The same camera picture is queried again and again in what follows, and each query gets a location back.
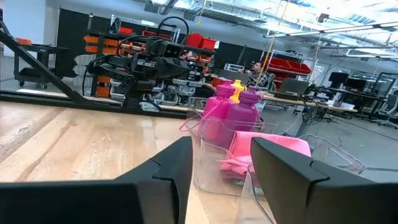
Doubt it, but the yellow water bottle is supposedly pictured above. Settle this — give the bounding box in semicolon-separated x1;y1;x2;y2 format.
229;79;248;105

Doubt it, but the black aluminium table frame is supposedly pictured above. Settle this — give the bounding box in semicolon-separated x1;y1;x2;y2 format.
0;9;206;119

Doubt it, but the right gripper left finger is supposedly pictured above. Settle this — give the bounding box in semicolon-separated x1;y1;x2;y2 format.
0;136;194;224

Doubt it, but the rack with grey bins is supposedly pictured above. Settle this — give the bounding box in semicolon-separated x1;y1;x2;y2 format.
139;73;206;107

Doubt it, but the red box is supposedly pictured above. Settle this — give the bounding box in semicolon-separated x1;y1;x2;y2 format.
211;77;228;89

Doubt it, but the hot pink water bottle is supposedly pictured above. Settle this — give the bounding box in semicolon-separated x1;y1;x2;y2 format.
178;80;238;141

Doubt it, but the person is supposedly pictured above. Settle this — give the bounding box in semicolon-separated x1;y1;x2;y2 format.
244;61;271;89

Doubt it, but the purple water bottle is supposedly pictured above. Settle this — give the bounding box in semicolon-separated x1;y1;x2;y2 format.
225;86;266;133

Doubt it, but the black office chair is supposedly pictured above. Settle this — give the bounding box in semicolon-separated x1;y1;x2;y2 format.
371;92;398;130

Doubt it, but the long wooden work table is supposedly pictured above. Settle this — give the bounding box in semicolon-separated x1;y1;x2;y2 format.
201;81;359;138

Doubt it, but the left gripper camera cable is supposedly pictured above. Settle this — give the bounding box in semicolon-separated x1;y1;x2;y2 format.
156;16;191;46

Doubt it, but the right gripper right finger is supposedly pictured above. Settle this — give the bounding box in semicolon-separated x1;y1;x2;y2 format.
249;136;398;224

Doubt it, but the black desk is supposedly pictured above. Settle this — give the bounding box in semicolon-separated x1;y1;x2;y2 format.
307;84;389;121

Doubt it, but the grey open laptop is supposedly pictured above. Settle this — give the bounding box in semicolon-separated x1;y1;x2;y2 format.
217;68;250;85
275;77;311;101

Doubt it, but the yellow hanging cable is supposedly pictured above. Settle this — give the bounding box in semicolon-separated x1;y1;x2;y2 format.
254;0;290;88

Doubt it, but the rack with orange bins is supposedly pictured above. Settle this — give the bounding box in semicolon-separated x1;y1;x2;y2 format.
83;30;147;99

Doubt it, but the wire shelf with red bins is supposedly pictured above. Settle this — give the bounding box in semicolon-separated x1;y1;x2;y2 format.
264;49;318;91
110;17;218;63

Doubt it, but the black monitor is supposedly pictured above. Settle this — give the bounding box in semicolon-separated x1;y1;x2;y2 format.
343;77;368;92
328;71;350;89

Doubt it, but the coral pink towel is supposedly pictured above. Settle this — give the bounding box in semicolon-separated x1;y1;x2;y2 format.
219;130;312;182

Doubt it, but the black utility cart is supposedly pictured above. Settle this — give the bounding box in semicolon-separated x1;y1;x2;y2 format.
13;39;71;90

